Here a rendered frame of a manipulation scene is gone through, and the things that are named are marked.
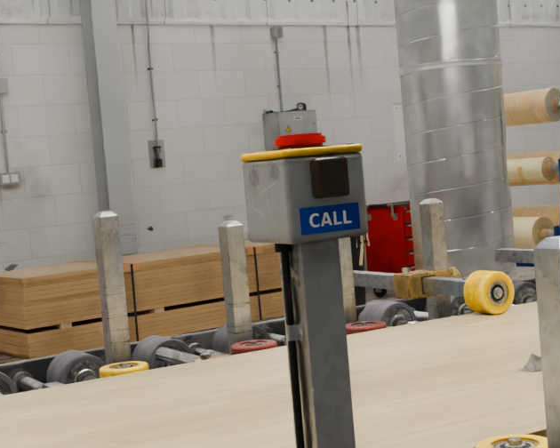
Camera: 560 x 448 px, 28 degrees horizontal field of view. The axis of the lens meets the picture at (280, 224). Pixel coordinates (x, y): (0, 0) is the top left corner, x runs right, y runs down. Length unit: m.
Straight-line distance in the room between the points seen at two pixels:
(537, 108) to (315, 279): 7.57
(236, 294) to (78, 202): 6.56
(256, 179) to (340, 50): 9.21
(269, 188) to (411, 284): 1.42
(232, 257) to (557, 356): 1.10
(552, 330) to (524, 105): 7.46
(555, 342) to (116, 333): 1.08
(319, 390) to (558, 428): 0.27
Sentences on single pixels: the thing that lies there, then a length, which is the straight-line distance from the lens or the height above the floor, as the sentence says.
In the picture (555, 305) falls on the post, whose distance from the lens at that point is 1.01.
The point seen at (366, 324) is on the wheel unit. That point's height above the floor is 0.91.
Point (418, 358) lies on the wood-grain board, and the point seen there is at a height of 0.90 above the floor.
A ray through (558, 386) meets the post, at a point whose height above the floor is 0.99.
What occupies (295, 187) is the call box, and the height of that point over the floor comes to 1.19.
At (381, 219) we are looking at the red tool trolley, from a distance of 9.49.
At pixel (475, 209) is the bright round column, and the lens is 5.15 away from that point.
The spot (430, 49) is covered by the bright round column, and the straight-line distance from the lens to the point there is 5.17.
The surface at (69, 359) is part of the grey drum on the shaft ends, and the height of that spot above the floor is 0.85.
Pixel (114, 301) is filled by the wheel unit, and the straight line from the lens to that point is 1.95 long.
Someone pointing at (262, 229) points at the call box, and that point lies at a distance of 0.85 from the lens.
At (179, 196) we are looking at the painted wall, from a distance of 8.98.
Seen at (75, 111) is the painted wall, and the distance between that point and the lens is 8.60.
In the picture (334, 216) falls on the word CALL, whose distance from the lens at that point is 0.84.
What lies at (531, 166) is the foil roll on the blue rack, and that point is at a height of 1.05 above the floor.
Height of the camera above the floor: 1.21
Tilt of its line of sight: 3 degrees down
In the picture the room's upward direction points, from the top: 5 degrees counter-clockwise
